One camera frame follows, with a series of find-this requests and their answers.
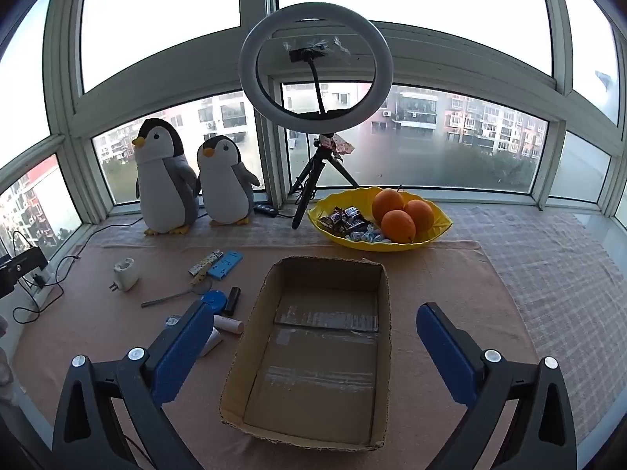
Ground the metal spoon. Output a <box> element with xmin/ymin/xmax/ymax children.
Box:
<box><xmin>141</xmin><ymin>287</ymin><xmax>203</xmax><ymax>308</ymax></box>

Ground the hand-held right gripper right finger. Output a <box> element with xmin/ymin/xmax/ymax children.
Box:
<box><xmin>416</xmin><ymin>302</ymin><xmax>578</xmax><ymax>470</ymax></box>

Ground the black tripod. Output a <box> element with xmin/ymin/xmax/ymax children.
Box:
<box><xmin>289</xmin><ymin>133</ymin><xmax>361</xmax><ymax>230</ymax></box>

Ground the person's left hand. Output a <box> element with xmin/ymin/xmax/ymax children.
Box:
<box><xmin>0</xmin><ymin>347</ymin><xmax>14</xmax><ymax>402</ymax></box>

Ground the white plug-in mosquito repeller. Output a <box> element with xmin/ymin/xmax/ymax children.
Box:
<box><xmin>112</xmin><ymin>259</ymin><xmax>141</xmax><ymax>293</ymax></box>

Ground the pile of dark wrapped chocolates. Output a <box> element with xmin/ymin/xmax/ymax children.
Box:
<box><xmin>320</xmin><ymin>206</ymin><xmax>367</xmax><ymax>234</ymax></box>

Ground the blue round tape measure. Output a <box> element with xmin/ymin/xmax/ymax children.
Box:
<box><xmin>202</xmin><ymin>291</ymin><xmax>229</xmax><ymax>313</ymax></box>

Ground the large penguin plush toy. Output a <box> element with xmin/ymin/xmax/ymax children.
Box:
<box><xmin>132</xmin><ymin>118</ymin><xmax>201</xmax><ymax>236</ymax></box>

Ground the small penguin plush toy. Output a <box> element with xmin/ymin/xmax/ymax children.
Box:
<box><xmin>197</xmin><ymin>136</ymin><xmax>260</xmax><ymax>227</ymax></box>

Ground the patterned lighter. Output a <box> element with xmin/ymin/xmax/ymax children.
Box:
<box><xmin>189</xmin><ymin>251</ymin><xmax>223</xmax><ymax>275</ymax></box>

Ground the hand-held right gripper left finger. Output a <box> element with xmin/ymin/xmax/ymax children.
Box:
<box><xmin>51</xmin><ymin>300</ymin><xmax>215</xmax><ymax>470</ymax></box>

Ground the patterned snack wrapper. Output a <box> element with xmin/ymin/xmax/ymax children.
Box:
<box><xmin>323</xmin><ymin>132</ymin><xmax>356</xmax><ymax>158</ymax></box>

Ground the cardboard box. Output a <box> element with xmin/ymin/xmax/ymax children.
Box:
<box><xmin>219</xmin><ymin>256</ymin><xmax>393</xmax><ymax>451</ymax></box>

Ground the yellow leaf-shaped bowl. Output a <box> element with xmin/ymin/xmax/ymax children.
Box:
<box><xmin>307</xmin><ymin>187</ymin><xmax>452</xmax><ymax>254</ymax></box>

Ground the blue phone stand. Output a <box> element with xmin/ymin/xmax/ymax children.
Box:
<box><xmin>207</xmin><ymin>249</ymin><xmax>245</xmax><ymax>281</ymax></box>

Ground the white tube with grey cap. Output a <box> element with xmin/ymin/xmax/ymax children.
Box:
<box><xmin>213</xmin><ymin>314</ymin><xmax>244</xmax><ymax>336</ymax></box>

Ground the black cable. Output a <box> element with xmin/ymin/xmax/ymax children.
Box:
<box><xmin>11</xmin><ymin>229</ymin><xmax>82</xmax><ymax>325</ymax></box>

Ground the orange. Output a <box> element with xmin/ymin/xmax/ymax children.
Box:
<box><xmin>372</xmin><ymin>188</ymin><xmax>405</xmax><ymax>222</ymax></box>
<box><xmin>404</xmin><ymin>199</ymin><xmax>435</xmax><ymax>234</ymax></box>
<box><xmin>381</xmin><ymin>210</ymin><xmax>417</xmax><ymax>244</ymax></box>

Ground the white ring light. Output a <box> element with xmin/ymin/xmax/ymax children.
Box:
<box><xmin>239</xmin><ymin>2</ymin><xmax>393</xmax><ymax>133</ymax></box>

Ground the pile of blue white candies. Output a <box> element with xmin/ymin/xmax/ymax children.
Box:
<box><xmin>345</xmin><ymin>226</ymin><xmax>393</xmax><ymax>244</ymax></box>

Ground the white power strip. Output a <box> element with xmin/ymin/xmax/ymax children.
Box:
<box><xmin>27</xmin><ymin>281</ymin><xmax>57</xmax><ymax>307</ymax></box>

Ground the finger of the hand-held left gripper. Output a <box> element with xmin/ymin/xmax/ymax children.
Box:
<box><xmin>0</xmin><ymin>247</ymin><xmax>48</xmax><ymax>299</ymax></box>

